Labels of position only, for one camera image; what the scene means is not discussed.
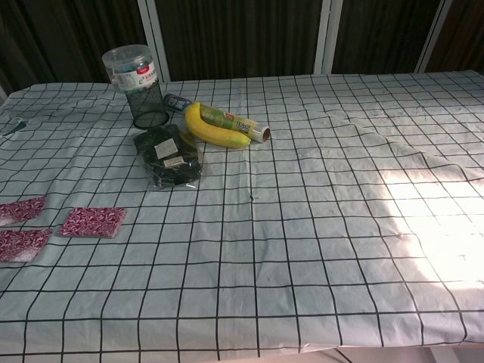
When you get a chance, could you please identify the yellow banana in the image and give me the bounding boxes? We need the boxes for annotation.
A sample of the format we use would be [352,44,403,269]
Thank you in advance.
[184,101,253,149]

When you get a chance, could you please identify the dark brown curtain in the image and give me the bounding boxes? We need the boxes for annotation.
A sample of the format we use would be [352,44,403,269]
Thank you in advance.
[0,0,484,95]

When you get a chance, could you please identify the white black grid tablecloth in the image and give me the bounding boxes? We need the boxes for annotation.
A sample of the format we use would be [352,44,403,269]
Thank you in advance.
[0,70,484,358]

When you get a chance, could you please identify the clear plastic lidded jar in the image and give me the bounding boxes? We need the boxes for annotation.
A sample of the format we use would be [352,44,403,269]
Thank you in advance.
[101,44,160,94]

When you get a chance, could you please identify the blue white tube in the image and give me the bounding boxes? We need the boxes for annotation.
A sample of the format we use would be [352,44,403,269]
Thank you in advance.
[162,92,194,115]

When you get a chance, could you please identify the green cling wrap roll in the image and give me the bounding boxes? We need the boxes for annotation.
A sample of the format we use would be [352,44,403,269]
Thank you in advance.
[198,102,272,144]

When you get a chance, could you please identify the white frame post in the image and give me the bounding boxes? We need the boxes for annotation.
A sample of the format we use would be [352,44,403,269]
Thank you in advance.
[136,0,172,83]
[312,0,343,75]
[413,0,454,73]

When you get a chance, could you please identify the black items in clear bag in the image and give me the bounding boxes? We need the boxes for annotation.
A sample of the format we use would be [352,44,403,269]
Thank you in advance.
[132,123,207,192]

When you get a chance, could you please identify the black mesh pen holder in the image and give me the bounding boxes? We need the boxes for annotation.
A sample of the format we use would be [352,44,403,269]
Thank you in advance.
[126,85,170,129]

